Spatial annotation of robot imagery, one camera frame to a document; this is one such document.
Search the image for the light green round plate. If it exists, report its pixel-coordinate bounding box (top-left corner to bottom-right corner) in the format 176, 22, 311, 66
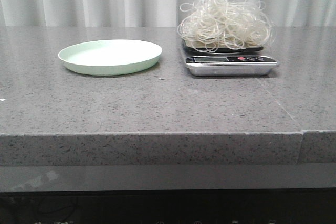
58, 39, 163, 76

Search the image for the silver black kitchen scale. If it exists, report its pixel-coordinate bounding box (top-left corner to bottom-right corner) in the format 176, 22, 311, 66
180, 39, 279, 77

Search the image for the white vermicelli noodle bundle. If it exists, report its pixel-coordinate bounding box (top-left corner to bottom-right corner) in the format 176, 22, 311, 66
177, 0, 273, 52

